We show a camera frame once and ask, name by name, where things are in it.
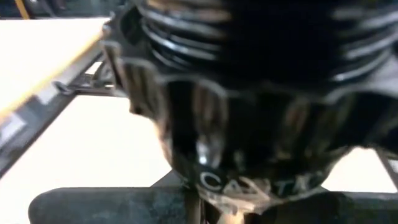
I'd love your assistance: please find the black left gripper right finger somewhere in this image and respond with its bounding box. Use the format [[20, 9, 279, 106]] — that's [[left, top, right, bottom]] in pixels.
[[264, 186, 398, 224]]

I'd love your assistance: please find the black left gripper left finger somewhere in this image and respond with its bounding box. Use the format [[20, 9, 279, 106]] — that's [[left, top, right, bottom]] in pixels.
[[27, 169, 200, 224]]

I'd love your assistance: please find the silver metal lamp base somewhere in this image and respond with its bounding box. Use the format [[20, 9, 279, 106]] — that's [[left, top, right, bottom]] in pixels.
[[101, 0, 398, 216]]

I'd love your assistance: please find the light wood desk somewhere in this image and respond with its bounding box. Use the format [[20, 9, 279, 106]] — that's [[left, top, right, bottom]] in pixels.
[[0, 17, 110, 123]]

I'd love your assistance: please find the black aluminium table frame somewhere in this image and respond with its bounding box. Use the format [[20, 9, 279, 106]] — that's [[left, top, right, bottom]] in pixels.
[[0, 46, 125, 180]]

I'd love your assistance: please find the yellow cable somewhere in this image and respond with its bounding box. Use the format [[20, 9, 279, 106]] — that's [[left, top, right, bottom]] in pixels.
[[14, 0, 31, 20]]

